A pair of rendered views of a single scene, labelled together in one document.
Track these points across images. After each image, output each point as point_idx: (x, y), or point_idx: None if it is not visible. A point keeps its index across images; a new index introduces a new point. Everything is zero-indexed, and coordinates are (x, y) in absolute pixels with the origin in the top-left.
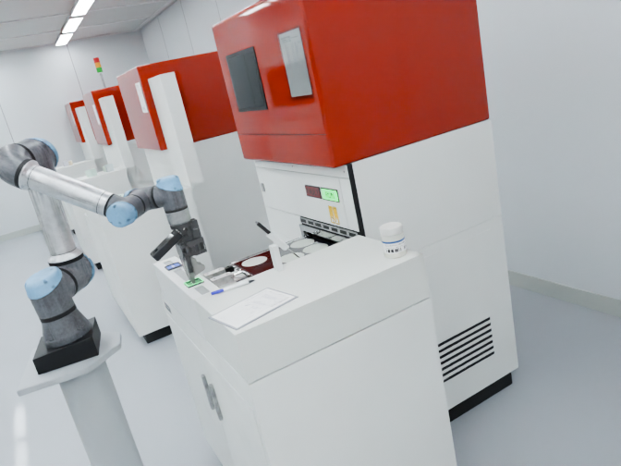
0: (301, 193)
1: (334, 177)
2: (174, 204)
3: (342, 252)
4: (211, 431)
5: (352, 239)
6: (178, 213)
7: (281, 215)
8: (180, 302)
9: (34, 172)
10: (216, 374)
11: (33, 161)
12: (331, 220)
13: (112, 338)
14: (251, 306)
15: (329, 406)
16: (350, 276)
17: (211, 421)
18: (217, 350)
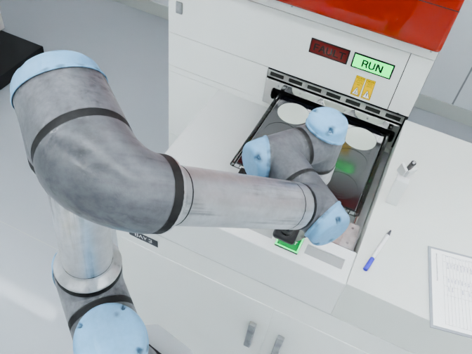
0: (293, 45)
1: (398, 49)
2: (335, 161)
3: (432, 161)
4: (180, 341)
5: (411, 130)
6: (333, 171)
7: (213, 54)
8: (247, 260)
9: (199, 195)
10: (326, 340)
11: (178, 162)
12: (351, 91)
13: (164, 343)
14: (460, 291)
15: None
16: None
17: (200, 340)
18: (378, 335)
